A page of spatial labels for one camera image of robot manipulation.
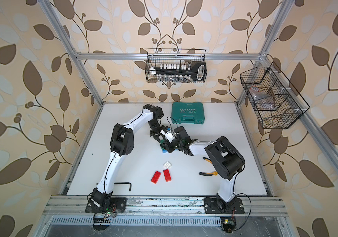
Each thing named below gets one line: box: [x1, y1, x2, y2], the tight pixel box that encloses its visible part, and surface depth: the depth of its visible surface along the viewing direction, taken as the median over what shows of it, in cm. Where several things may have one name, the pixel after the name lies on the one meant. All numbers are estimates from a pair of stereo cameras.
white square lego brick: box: [163, 160, 172, 169], surface depth 88 cm
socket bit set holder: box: [150, 61, 207, 82], surface depth 86 cm
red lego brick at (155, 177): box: [150, 170, 162, 185], surface depth 84 cm
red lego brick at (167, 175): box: [163, 168, 172, 183], surface depth 84 cm
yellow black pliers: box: [198, 156, 218, 177], surface depth 86 cm
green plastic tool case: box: [170, 101, 206, 125], surface depth 110 cm
